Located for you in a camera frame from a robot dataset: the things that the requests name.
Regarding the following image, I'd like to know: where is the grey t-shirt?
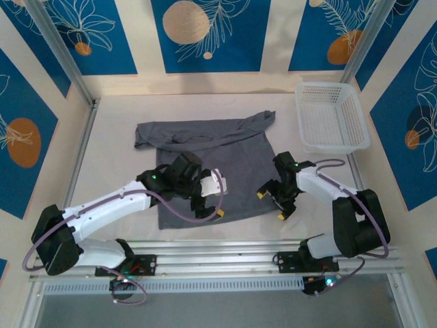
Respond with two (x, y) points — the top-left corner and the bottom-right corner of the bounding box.
(132, 109), (277, 232)

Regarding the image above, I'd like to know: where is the aluminium table side rail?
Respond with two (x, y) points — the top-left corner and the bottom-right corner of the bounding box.
(346, 153), (365, 192)
(64, 98), (100, 206)

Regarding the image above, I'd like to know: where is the grey slotted cable duct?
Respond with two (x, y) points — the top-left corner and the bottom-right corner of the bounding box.
(43, 275), (307, 295)

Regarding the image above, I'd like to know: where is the aluminium frame leg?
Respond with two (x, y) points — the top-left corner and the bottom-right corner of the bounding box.
(387, 273), (417, 328)
(18, 282), (47, 328)

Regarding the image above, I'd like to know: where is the white perforated plastic basket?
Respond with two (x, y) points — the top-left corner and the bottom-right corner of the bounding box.
(294, 81), (372, 154)

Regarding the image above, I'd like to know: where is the long aluminium base rail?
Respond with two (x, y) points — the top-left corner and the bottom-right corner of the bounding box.
(29, 238), (407, 281)

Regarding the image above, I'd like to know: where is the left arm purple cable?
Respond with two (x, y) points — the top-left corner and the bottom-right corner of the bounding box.
(22, 172), (228, 305)

